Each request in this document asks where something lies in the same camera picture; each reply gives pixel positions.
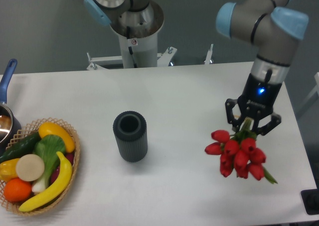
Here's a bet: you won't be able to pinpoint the black device at table edge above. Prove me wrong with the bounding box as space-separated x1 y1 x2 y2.
301 189 319 215

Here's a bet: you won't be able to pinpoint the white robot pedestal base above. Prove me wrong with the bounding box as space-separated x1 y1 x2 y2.
86 31 214 71

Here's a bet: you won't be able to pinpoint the white furniture part at right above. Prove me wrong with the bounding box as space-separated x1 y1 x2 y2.
298 72 319 114

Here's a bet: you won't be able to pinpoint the green cucumber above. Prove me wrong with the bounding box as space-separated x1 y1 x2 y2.
0 132 41 163

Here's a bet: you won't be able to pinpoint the dark grey ribbed vase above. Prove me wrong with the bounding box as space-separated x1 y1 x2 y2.
113 111 148 162

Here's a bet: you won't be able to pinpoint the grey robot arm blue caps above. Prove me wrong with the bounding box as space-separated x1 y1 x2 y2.
84 0 309 135

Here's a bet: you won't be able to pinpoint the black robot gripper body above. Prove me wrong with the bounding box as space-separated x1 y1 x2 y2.
237 74 282 119

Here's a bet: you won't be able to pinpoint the red tulip bouquet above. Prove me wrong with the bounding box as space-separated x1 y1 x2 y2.
204 118 277 184

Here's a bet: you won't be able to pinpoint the yellow bell pepper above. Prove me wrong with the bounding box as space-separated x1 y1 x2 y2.
0 158 19 182

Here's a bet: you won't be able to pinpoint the beige round disc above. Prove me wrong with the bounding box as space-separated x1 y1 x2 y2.
15 154 45 182

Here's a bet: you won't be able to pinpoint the green bok choy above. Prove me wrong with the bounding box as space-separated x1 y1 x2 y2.
32 134 66 194

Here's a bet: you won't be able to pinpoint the woven wicker basket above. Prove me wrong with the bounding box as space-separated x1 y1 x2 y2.
0 117 80 216

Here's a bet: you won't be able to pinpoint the yellow banana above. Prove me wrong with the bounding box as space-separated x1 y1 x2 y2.
18 151 72 212

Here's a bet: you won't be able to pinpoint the yellow squash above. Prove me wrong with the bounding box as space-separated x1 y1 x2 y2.
38 122 75 153

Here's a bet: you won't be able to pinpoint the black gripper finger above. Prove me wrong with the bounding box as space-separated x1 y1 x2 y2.
225 99 247 131
252 113 282 136

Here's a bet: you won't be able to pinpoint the blue handled saucepan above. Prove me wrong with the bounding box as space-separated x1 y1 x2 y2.
0 59 21 155

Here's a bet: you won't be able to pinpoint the dark red vegetable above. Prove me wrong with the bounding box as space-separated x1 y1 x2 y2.
50 152 74 185

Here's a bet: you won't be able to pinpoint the orange fruit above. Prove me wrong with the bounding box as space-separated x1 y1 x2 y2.
3 178 31 203

